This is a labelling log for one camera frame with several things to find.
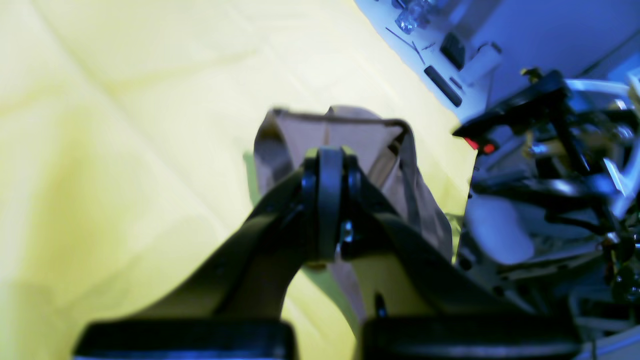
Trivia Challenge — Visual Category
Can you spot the brown T-shirt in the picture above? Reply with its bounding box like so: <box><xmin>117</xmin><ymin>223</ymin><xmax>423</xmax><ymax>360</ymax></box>
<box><xmin>253</xmin><ymin>105</ymin><xmax>453</xmax><ymax>324</ymax></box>

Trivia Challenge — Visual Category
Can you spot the yellow table cloth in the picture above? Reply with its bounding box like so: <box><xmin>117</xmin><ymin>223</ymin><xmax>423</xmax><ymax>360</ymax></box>
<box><xmin>0</xmin><ymin>0</ymin><xmax>476</xmax><ymax>360</ymax></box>

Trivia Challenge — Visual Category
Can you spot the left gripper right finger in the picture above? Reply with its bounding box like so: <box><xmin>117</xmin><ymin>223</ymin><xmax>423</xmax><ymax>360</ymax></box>
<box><xmin>340</xmin><ymin>146</ymin><xmax>582</xmax><ymax>360</ymax></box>

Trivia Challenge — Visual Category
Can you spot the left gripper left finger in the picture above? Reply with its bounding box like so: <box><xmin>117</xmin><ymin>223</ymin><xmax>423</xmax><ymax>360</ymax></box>
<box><xmin>72</xmin><ymin>147</ymin><xmax>343</xmax><ymax>360</ymax></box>

